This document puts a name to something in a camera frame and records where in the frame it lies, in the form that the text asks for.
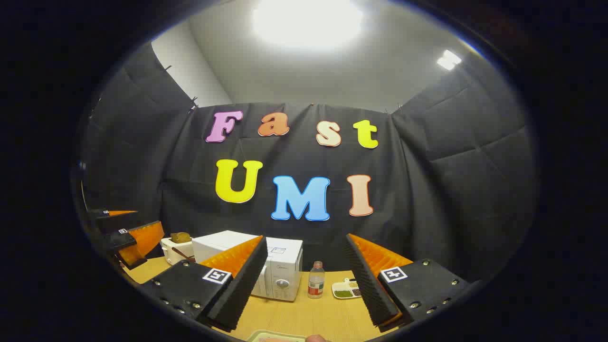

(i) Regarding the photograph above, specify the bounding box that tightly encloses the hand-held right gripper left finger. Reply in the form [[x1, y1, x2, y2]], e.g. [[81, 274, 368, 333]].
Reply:
[[139, 235, 268, 333]]

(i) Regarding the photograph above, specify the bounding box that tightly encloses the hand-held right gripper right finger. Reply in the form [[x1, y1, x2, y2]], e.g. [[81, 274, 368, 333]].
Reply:
[[344, 233, 472, 333]]

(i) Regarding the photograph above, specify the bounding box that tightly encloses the white microwave oven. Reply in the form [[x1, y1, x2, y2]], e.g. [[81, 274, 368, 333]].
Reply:
[[191, 230, 304, 302]]

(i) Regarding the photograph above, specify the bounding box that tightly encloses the white divided dish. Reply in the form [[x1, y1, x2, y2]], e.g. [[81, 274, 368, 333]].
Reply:
[[332, 278, 362, 300]]

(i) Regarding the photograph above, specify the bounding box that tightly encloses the clear bottle red label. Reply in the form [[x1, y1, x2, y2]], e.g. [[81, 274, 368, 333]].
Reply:
[[307, 261, 326, 299]]

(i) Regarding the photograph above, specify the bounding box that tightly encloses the white toaster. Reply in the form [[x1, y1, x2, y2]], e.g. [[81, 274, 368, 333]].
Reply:
[[160, 236, 195, 266]]

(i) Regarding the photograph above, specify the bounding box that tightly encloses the pale green tray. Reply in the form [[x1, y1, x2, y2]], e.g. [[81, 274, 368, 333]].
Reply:
[[247, 331, 307, 342]]

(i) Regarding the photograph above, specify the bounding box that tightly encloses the black backdrop cloth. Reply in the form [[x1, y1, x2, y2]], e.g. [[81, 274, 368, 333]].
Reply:
[[71, 40, 540, 285]]

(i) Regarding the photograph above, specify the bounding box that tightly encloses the small ceiling light panel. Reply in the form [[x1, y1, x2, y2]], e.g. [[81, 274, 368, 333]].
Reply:
[[437, 49, 463, 71]]

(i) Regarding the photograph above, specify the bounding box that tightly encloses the large ceiling light panel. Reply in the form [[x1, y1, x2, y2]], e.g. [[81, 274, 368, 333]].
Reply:
[[252, 0, 364, 51]]

